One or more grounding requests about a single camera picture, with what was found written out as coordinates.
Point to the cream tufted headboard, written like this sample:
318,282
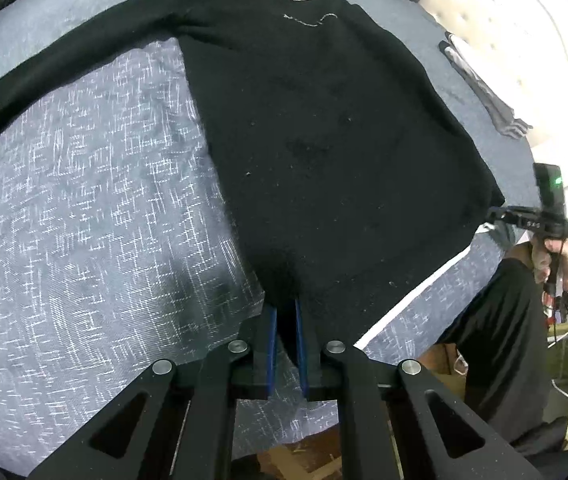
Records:
513,35

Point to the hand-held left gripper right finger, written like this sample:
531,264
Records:
302,355

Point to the white folded garment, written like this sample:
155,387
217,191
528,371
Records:
458,45

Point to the black sweater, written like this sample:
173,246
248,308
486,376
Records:
314,135

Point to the blue patterned bedspread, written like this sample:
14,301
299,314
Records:
89,210

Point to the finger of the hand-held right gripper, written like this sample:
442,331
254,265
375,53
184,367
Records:
502,216

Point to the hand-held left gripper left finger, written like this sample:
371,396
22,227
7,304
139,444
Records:
270,355

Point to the person's leg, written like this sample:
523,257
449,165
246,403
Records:
503,340

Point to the grey folded garment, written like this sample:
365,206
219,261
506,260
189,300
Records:
488,90

